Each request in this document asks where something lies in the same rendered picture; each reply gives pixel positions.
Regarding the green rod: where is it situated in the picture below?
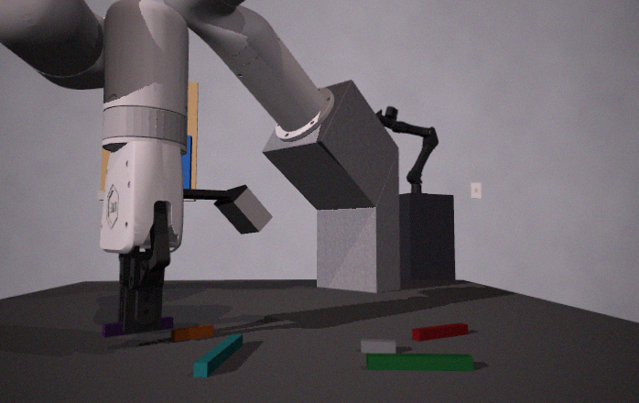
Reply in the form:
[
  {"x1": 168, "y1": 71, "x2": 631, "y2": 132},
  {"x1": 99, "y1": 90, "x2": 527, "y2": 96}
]
[{"x1": 366, "y1": 354, "x2": 473, "y2": 371}]

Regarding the turquoise rod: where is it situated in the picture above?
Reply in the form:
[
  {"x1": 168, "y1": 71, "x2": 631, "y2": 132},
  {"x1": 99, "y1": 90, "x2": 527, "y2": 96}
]
[{"x1": 193, "y1": 334, "x2": 243, "y2": 377}]

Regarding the dark red rod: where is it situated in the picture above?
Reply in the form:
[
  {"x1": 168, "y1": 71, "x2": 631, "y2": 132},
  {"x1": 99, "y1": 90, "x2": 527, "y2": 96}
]
[{"x1": 412, "y1": 323, "x2": 468, "y2": 342}]

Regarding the orange rectangular bar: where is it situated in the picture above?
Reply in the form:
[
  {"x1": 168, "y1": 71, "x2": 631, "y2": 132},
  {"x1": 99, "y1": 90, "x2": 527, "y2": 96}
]
[{"x1": 171, "y1": 325, "x2": 214, "y2": 342}]

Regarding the purple rod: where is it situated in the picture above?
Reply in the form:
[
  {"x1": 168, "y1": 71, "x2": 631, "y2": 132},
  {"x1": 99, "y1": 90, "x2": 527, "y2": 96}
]
[{"x1": 102, "y1": 317, "x2": 173, "y2": 337}]

